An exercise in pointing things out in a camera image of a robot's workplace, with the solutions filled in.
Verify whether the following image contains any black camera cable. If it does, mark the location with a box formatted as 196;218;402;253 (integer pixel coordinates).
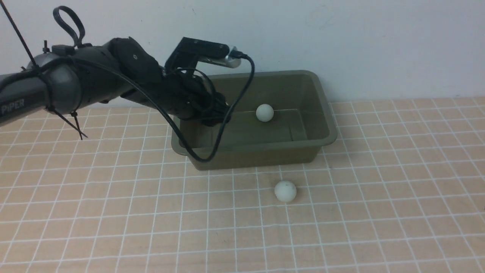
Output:
72;51;255;163

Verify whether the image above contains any black looped flat strap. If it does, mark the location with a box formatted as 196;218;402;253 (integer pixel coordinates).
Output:
53;6;86;47

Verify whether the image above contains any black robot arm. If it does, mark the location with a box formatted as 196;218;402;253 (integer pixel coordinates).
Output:
0;37;241;126

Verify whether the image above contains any white table-tennis ball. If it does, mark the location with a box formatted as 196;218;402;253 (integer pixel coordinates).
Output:
256;104;274;122
274;181;297;203

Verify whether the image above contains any olive green plastic bin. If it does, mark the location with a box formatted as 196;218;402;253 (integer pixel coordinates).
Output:
171;70;338;170

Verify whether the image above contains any black zip tie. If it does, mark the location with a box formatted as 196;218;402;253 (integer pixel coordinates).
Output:
1;1;86;138

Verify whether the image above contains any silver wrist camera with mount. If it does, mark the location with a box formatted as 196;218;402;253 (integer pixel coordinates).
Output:
165;37;241;71

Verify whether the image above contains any checkered peach tablecloth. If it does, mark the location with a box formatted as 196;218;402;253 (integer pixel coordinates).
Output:
0;97;485;273

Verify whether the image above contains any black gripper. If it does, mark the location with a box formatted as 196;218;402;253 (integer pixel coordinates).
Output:
121;72;229;127

